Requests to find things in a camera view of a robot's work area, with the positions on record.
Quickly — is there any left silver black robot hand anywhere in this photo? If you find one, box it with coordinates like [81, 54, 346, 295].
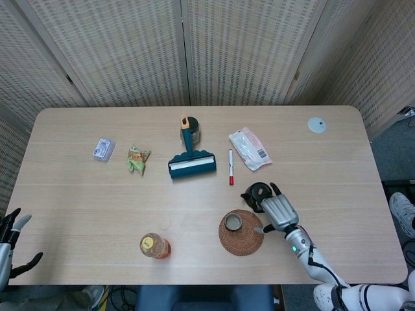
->
[0, 208, 44, 291]

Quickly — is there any white pink plastic packet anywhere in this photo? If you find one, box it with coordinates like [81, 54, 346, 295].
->
[228, 126, 274, 172]

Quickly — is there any black equipment frame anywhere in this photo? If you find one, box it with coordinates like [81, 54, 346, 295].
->
[381, 179, 415, 195]

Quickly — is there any dark ceramic teacup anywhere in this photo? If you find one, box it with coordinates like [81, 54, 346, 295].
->
[224, 211, 244, 232]

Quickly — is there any small clear plastic box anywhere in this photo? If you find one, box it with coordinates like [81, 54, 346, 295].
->
[92, 138, 116, 162]

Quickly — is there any orange drink bottle yellow cap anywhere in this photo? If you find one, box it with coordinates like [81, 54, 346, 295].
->
[139, 233, 172, 260]

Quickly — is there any teal lint roller orange handle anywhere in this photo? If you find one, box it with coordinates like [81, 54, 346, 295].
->
[167, 114, 217, 179]

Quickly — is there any round woven brown coaster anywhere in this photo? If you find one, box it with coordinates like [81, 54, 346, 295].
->
[218, 209, 265, 257]

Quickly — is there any grey sneaker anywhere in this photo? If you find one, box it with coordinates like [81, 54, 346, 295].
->
[388, 192, 415, 239]

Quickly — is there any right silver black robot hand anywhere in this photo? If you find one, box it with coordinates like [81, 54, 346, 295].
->
[252, 182, 300, 235]

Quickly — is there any black teapot with handle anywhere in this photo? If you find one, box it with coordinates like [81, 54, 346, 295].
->
[240, 182, 275, 214]

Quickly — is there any white marker red cap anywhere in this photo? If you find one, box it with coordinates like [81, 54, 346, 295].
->
[228, 148, 235, 186]

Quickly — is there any glass jar black lid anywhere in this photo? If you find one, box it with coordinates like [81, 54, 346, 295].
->
[179, 116, 200, 146]

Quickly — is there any white and green shoe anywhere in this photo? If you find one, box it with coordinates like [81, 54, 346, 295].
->
[80, 284, 108, 309]

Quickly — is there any blue padded base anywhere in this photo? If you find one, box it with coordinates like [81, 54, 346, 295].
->
[134, 284, 276, 311]

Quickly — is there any grey round cable grommet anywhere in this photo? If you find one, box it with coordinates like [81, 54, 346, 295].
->
[307, 117, 327, 133]

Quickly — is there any crumpled green snack wrapper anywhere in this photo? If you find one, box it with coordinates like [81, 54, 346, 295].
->
[126, 145, 152, 177]

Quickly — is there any woven folding screen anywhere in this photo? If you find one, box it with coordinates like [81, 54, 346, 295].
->
[0, 0, 415, 211]

